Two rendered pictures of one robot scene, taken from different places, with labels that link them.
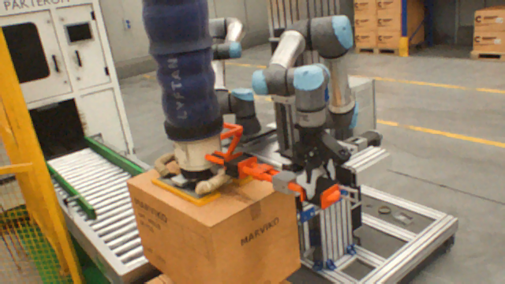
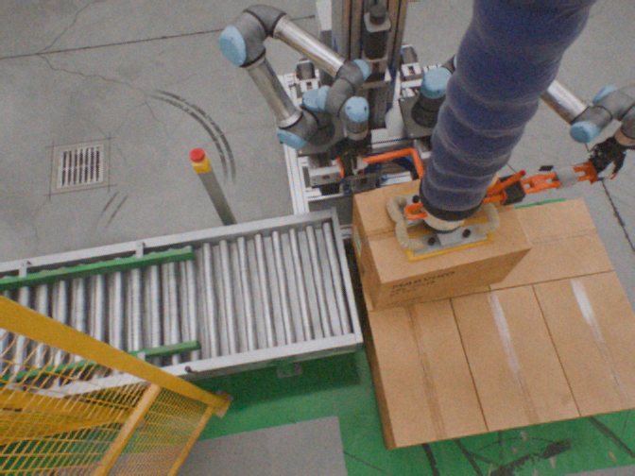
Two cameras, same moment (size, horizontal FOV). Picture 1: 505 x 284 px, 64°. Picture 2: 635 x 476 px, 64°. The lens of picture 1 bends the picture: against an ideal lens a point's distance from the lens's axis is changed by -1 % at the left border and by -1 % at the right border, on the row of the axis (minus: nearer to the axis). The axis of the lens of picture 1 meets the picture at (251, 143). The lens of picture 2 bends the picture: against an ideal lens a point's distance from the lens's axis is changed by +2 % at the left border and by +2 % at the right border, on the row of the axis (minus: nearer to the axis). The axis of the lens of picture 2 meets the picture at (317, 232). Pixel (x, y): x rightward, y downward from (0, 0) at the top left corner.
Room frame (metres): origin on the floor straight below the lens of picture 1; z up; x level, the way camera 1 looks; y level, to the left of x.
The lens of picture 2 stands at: (1.49, 1.15, 2.88)
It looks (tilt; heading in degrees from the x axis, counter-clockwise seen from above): 66 degrees down; 302
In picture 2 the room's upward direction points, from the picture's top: 6 degrees counter-clockwise
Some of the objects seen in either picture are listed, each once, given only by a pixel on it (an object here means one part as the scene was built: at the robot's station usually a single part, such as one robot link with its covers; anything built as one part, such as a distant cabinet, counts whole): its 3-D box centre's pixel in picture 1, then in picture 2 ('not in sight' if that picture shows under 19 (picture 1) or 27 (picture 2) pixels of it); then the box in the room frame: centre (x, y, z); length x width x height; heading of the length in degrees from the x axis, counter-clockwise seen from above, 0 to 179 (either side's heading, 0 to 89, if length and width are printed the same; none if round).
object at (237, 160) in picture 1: (241, 165); (509, 190); (1.32, 0.05, 1.20); 0.10 x 0.08 x 0.06; 130
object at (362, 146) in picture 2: not in sight; (358, 142); (1.88, 0.18, 1.35); 0.09 x 0.08 x 0.12; 40
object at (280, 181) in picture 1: (286, 181); (564, 178); (1.15, -0.09, 1.19); 0.07 x 0.07 x 0.04; 40
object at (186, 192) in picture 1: (183, 184); (448, 238); (1.45, 0.28, 1.10); 0.34 x 0.10 x 0.05; 40
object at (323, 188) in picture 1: (319, 192); (600, 170); (1.05, -0.17, 1.20); 0.08 x 0.07 x 0.05; 40
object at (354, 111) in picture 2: not in sight; (356, 114); (1.90, 0.19, 1.51); 0.09 x 0.08 x 0.11; 171
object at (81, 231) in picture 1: (63, 210); (110, 386); (2.57, 1.37, 0.50); 2.31 x 0.05 x 0.19; 36
